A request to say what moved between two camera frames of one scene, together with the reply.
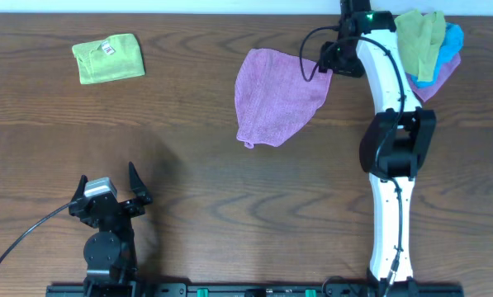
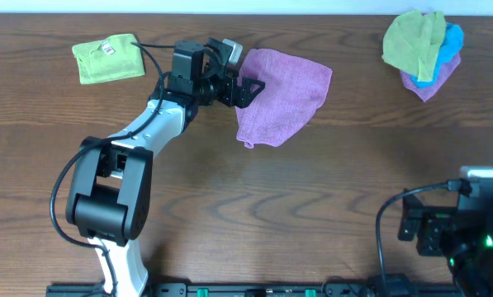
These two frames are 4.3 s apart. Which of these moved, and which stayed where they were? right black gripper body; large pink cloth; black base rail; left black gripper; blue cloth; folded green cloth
Moved: left black gripper; right black gripper body
Stayed: black base rail; blue cloth; large pink cloth; folded green cloth
